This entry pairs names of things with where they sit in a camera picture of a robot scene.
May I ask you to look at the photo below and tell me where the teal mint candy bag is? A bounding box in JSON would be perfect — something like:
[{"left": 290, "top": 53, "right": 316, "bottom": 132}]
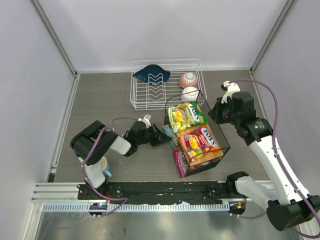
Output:
[{"left": 162, "top": 124, "right": 179, "bottom": 149}]

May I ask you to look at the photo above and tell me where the wooden two-tier wire shelf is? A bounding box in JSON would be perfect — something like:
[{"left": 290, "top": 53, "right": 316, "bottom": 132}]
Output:
[{"left": 162, "top": 90, "right": 230, "bottom": 178}]

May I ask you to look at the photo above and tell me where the green candy bag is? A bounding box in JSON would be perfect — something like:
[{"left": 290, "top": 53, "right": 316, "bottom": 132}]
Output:
[{"left": 167, "top": 101, "right": 208, "bottom": 133}]

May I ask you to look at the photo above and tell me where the purple berries candy bag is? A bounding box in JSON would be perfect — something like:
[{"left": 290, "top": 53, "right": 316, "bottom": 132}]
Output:
[{"left": 173, "top": 149, "right": 213, "bottom": 178}]

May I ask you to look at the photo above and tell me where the orange fruits candy bag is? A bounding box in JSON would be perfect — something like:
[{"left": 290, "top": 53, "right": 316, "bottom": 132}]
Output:
[{"left": 177, "top": 124, "right": 224, "bottom": 166}]

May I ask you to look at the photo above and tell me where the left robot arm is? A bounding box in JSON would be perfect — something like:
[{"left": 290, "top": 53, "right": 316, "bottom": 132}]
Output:
[{"left": 70, "top": 119, "right": 172, "bottom": 189}]

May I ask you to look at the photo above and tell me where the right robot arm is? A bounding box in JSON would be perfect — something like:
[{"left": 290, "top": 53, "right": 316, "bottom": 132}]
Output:
[{"left": 208, "top": 91, "right": 320, "bottom": 231}]

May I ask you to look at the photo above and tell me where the white bowl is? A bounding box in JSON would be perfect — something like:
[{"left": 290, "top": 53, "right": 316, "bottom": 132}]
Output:
[{"left": 180, "top": 86, "right": 199, "bottom": 102}]

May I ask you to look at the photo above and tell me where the pink patterned bowl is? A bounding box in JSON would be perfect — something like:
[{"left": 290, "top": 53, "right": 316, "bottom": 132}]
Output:
[{"left": 179, "top": 72, "right": 198, "bottom": 88}]

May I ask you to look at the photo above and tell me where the dark blue leaf plate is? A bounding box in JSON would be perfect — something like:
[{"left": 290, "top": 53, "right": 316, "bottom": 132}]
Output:
[{"left": 132, "top": 64, "right": 171, "bottom": 86}]

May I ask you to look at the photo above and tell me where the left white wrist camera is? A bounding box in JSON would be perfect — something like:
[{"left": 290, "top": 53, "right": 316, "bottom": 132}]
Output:
[{"left": 138, "top": 114, "right": 152, "bottom": 129}]

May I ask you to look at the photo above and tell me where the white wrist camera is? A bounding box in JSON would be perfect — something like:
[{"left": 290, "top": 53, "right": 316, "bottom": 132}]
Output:
[
  {"left": 138, "top": 114, "right": 152, "bottom": 129},
  {"left": 221, "top": 81, "right": 240, "bottom": 104}
]

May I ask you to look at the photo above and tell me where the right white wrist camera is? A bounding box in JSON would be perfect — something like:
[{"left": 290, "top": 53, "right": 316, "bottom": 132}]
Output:
[{"left": 221, "top": 81, "right": 240, "bottom": 104}]

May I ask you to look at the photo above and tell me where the white wire dish rack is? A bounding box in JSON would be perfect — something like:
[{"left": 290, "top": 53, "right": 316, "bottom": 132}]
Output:
[{"left": 130, "top": 58, "right": 207, "bottom": 111}]

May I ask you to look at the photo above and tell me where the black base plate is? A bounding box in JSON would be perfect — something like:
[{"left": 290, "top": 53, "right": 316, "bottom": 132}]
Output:
[{"left": 77, "top": 180, "right": 257, "bottom": 206}]

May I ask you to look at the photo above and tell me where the white slotted cable duct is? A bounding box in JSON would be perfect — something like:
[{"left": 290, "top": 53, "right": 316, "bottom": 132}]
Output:
[{"left": 42, "top": 201, "right": 230, "bottom": 213}]

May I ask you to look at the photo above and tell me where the aluminium rail frame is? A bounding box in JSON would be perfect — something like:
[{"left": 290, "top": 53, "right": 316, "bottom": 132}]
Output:
[{"left": 29, "top": 0, "right": 320, "bottom": 240}]

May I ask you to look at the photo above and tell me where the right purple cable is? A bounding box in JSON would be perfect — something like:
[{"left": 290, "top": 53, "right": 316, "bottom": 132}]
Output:
[{"left": 231, "top": 78, "right": 320, "bottom": 239}]

